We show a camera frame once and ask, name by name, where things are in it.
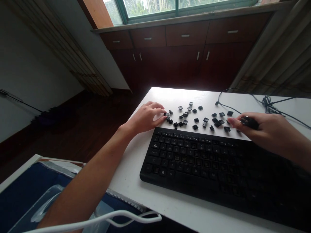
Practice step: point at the dark wooden cabinet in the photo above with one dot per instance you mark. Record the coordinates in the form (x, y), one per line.
(184, 55)

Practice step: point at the black computer keyboard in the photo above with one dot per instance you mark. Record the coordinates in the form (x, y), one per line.
(209, 167)

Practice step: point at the pile of black keycaps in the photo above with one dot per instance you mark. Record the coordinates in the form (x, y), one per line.
(201, 116)

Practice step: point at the beige curtain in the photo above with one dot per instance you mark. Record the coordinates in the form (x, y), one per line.
(277, 48)
(73, 55)

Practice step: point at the green framed window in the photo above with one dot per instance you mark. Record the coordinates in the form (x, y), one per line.
(155, 9)

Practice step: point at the blue fabric bag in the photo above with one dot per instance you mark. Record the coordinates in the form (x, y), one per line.
(21, 184)

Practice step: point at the clear plastic container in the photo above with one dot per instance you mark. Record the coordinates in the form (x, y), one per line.
(46, 206)

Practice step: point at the person's left hand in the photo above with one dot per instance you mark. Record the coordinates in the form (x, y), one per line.
(143, 119)

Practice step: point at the person's right hand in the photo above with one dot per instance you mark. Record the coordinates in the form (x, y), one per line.
(269, 131)

